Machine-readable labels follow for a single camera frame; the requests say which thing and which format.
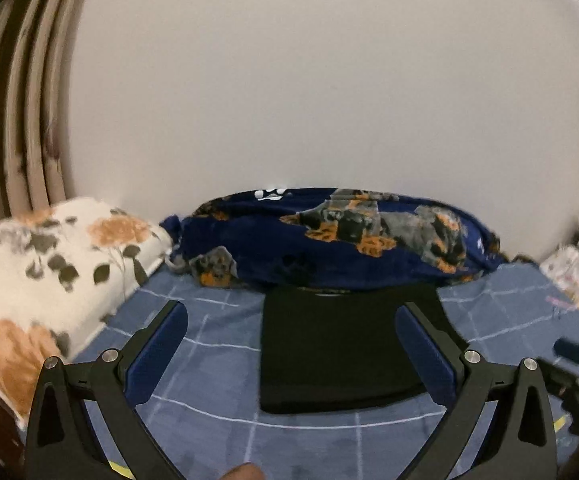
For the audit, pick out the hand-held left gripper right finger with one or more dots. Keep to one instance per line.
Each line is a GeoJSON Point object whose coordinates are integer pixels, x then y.
{"type": "Point", "coordinates": [419, 347]}

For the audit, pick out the blue grid bed sheet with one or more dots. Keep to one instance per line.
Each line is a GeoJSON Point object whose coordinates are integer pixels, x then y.
{"type": "Point", "coordinates": [209, 370]}

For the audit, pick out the person's left hand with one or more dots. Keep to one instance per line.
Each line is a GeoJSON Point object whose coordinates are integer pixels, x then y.
{"type": "Point", "coordinates": [242, 472]}

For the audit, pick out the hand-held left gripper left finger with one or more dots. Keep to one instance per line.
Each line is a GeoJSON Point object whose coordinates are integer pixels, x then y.
{"type": "Point", "coordinates": [162, 342]}

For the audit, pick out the white floral pillow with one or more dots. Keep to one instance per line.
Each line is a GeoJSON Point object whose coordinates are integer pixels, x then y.
{"type": "Point", "coordinates": [44, 285]}

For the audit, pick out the beige striped curtain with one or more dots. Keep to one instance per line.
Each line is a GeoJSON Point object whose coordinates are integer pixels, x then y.
{"type": "Point", "coordinates": [19, 135]}

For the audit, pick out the black pants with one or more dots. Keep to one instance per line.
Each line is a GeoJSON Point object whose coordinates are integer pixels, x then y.
{"type": "Point", "coordinates": [334, 350]}

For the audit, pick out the navy dog print blanket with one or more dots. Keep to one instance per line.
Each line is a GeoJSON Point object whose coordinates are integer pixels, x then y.
{"type": "Point", "coordinates": [269, 235]}

